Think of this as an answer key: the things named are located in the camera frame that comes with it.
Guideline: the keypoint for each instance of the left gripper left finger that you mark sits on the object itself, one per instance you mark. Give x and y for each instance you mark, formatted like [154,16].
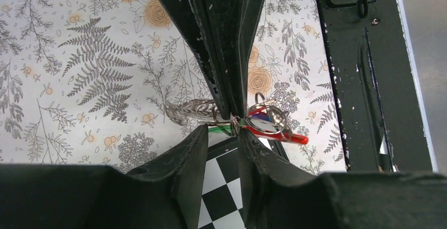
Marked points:
[163,193]

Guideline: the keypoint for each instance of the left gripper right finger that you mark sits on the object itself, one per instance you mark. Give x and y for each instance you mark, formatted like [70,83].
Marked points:
[277,194]

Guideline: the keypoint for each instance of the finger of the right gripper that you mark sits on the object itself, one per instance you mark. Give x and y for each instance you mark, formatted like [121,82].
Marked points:
[233,25]
[186,18]

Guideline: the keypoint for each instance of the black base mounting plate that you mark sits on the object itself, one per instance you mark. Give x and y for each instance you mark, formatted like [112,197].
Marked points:
[378,99]

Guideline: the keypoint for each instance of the black white chessboard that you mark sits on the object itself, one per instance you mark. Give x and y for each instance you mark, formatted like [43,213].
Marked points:
[221,200]

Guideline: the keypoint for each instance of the key with green tag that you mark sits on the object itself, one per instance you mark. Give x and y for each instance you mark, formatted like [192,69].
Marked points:
[226,129]

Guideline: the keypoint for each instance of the floral patterned table mat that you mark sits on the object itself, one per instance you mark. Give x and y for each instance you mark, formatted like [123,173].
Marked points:
[87,81]

